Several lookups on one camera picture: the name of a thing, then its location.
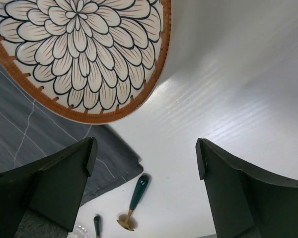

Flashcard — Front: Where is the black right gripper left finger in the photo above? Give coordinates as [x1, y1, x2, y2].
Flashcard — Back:
[0, 137, 98, 238]

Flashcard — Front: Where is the gold knife green handle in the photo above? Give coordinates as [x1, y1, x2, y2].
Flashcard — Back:
[93, 215, 101, 238]

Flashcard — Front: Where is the floral ceramic plate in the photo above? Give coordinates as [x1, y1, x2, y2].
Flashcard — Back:
[0, 0, 171, 124]

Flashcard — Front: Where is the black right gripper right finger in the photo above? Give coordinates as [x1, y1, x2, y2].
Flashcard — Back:
[196, 139, 298, 238]

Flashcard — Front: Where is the dark grey checked cloth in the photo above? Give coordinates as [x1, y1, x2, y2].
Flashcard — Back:
[0, 65, 143, 203]

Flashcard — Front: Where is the clear drinking glass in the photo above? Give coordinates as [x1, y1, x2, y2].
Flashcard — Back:
[67, 224, 90, 238]

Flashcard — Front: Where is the gold spoon green handle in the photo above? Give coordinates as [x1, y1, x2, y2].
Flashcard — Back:
[117, 174, 150, 231]

